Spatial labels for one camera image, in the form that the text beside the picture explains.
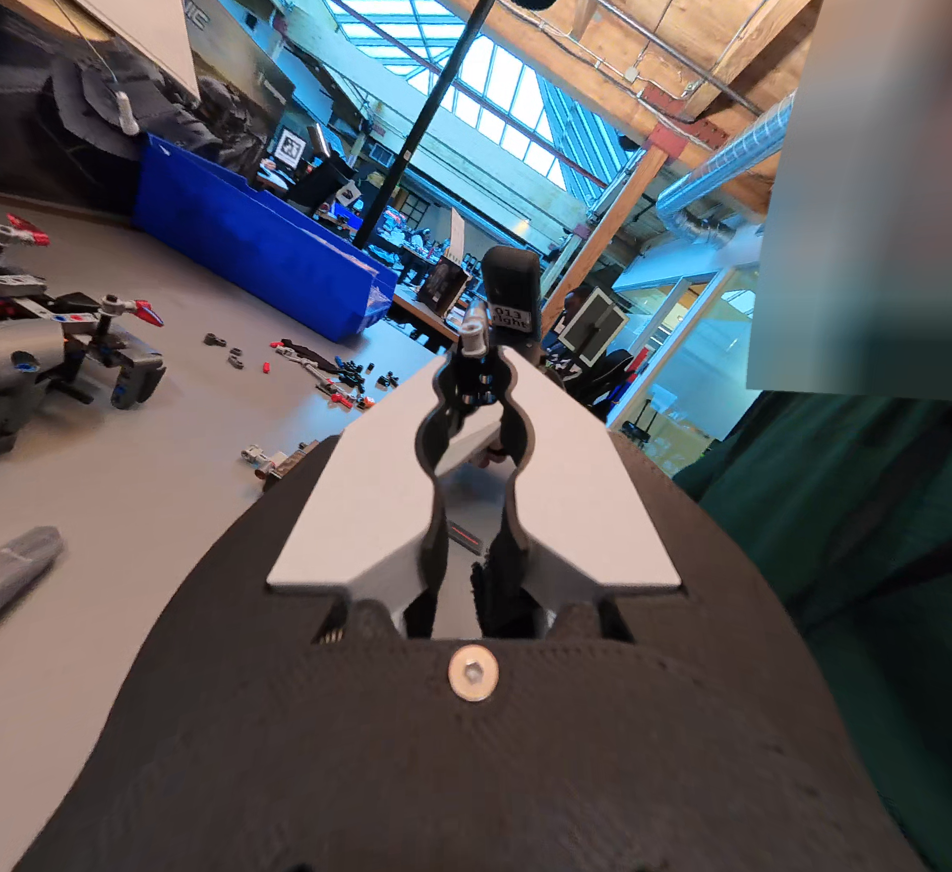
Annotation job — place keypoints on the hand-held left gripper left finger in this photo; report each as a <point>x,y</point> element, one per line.
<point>349,515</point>

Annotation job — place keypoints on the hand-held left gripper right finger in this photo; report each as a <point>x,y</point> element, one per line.
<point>595,515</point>

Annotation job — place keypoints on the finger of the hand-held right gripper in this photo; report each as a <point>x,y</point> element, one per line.
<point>468,448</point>

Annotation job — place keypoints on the black lego beam assembly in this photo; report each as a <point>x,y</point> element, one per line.
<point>476,381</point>

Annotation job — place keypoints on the black lego assembly red pins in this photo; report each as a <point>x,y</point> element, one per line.
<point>271,463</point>

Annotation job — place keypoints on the dark lego tile red stripe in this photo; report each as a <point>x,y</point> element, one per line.
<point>465,536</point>

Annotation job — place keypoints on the light grey lego rod assembly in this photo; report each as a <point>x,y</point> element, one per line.
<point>335,392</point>

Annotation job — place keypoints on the black lego wing panel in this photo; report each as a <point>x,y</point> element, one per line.
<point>305,354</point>

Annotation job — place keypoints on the large lego vehicle model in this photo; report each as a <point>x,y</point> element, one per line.
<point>74,359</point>

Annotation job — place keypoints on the white standing sign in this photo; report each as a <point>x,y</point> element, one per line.
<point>457,236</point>

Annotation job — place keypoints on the small dark printed box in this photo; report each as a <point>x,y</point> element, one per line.
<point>442,284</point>

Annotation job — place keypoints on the white framed monitor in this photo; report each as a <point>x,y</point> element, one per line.
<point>599,329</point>

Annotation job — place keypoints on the clear plastic bags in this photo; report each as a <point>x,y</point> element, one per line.
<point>383,299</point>

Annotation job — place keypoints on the black pole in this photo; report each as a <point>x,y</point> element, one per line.
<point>433,106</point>

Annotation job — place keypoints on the black office chair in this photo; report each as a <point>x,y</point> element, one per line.
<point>320,184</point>

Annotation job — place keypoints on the person's green shirt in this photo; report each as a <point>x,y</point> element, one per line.
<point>818,589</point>

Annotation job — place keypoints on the small framed marker tag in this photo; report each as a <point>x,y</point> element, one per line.
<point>290,149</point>

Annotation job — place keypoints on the blue plastic bin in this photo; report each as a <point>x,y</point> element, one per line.
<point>245,247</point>

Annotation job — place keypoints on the large dark printed box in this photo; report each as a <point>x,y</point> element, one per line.
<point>223,113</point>

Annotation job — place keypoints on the wooden post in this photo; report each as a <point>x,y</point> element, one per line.
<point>601,240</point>

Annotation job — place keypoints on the silver air duct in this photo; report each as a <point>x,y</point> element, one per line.
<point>729,158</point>

